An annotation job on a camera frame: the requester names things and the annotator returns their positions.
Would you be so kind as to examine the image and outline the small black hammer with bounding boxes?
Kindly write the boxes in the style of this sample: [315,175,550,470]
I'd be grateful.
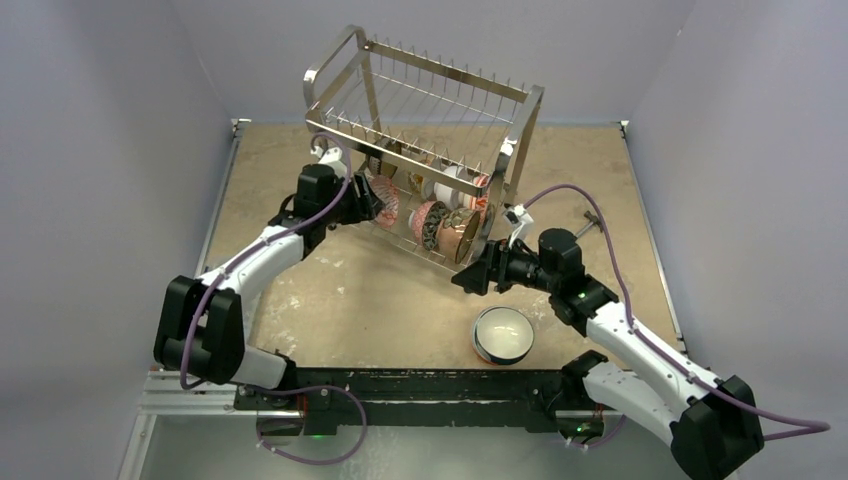
[575,210,604,239]

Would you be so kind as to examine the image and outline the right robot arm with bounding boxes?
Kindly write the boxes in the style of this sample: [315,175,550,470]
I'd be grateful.
[451,228,765,479]

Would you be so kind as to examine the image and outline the white blue-rimmed bowl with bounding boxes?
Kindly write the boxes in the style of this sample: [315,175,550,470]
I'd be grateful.
[471,306,535,366]

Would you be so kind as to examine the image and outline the steel two-tier dish rack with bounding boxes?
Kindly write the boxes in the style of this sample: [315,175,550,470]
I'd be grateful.
[303,25,544,270]

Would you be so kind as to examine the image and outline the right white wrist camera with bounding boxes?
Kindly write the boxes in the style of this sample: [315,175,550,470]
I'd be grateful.
[503,204,534,248]

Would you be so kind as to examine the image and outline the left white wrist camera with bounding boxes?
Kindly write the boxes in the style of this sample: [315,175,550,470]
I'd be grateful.
[311,146,350,179]

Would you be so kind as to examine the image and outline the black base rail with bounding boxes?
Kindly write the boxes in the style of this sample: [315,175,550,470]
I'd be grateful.
[234,367,618,443]

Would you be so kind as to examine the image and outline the aluminium frame rail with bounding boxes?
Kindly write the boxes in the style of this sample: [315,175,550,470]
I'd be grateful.
[135,368,723,419]

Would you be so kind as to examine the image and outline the orange patterned bowl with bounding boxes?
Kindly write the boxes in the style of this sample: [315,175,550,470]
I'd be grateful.
[467,174,489,219]

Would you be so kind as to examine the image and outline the black leaf patterned bowl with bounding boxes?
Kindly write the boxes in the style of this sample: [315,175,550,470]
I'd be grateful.
[408,200,449,251]

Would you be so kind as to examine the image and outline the brown glazed bowl stack top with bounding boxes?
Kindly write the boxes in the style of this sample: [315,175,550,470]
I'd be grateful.
[437,207,481,263]

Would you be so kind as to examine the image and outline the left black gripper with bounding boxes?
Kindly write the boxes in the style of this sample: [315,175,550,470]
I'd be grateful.
[320,173,382,227]

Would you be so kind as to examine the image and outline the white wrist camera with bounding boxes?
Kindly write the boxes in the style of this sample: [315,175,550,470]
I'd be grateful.
[503,204,534,248]
[311,146,350,179]

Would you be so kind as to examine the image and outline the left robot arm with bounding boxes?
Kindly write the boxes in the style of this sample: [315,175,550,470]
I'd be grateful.
[153,164,384,409]

